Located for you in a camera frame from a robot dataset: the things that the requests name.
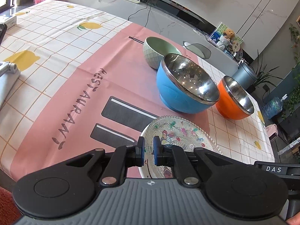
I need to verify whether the blue water jug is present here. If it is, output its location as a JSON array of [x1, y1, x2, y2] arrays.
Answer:
[[262, 94, 288, 119]]

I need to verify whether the green picture book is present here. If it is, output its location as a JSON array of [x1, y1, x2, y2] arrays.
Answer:
[[209, 22, 244, 58]]

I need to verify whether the clear patterned glass plate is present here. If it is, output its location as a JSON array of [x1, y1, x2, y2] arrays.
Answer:
[[146, 116, 222, 178]]

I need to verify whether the orange steel bowl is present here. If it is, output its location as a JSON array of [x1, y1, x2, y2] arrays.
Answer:
[[216, 76, 254, 120]]

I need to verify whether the pink restaurant placemat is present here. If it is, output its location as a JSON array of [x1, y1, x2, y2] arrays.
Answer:
[[10, 23, 211, 178]]

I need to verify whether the checked lemon tablecloth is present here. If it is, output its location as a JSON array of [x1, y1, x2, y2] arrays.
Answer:
[[0, 0, 275, 183]]

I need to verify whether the white rolling stool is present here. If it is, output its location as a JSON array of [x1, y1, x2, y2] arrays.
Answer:
[[183, 41, 211, 59]]

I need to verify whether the black power cable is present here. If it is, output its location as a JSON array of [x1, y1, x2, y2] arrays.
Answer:
[[127, 0, 154, 29]]

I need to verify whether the pink small heater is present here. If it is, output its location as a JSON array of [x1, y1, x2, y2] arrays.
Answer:
[[265, 124, 278, 142]]

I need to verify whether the white painted ceramic plate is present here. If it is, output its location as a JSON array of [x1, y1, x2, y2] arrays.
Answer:
[[138, 124, 164, 179]]

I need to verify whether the green ceramic bowl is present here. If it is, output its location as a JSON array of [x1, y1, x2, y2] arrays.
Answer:
[[143, 37, 181, 70]]

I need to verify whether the teddy bear toy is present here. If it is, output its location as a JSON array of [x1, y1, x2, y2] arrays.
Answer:
[[217, 28, 235, 51]]

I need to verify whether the grey metal trash can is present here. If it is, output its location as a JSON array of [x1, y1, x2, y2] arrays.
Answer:
[[232, 62, 257, 90]]

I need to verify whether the blue steel bowl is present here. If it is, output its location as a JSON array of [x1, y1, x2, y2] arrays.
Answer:
[[156, 53, 220, 114]]

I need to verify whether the green potted plant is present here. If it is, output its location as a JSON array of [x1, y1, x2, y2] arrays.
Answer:
[[251, 51, 283, 89]]

